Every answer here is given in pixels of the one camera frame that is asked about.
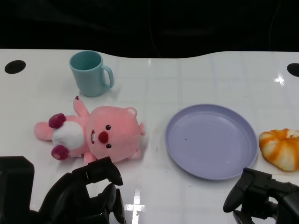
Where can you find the lavender plastic plate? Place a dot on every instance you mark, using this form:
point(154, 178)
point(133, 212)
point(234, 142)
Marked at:
point(210, 142)

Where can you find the orange striped bread bun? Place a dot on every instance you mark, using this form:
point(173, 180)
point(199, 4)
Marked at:
point(278, 149)

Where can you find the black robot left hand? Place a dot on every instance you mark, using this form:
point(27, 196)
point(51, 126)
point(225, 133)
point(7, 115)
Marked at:
point(70, 193)

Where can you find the teal plastic mug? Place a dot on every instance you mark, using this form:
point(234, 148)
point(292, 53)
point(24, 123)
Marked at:
point(88, 79)

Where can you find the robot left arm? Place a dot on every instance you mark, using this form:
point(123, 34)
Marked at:
point(14, 186)

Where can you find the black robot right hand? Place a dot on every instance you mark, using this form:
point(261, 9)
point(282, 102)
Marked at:
point(261, 191)

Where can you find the pink plush doll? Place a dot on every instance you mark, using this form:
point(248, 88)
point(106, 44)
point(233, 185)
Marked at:
point(112, 130)

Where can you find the black backdrop cloth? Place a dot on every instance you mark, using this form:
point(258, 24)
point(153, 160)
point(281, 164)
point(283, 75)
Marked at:
point(93, 23)

